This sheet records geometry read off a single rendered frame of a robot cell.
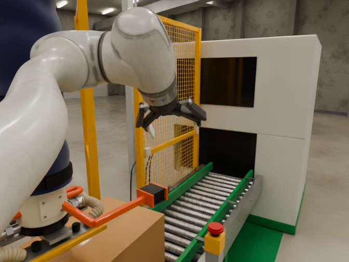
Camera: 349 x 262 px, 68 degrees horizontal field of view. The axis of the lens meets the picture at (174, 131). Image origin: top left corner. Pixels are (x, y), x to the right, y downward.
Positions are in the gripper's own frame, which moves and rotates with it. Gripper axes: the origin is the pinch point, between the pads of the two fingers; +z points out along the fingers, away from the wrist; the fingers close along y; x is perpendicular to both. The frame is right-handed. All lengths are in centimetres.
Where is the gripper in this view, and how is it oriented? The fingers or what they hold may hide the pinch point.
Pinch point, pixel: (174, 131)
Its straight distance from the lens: 79.7
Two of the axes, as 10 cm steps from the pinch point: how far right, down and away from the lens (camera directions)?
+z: 1.6, 4.5, 8.8
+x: -0.3, -8.9, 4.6
